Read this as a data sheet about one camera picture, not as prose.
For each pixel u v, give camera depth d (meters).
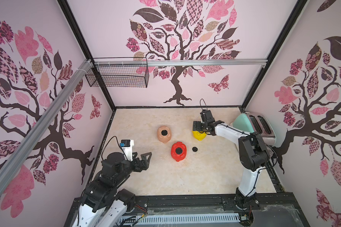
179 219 0.70
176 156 0.83
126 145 0.56
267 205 0.73
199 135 0.94
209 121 0.76
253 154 0.51
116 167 0.47
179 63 0.93
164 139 0.94
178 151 0.85
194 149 0.95
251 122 0.87
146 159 0.59
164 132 0.94
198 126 0.89
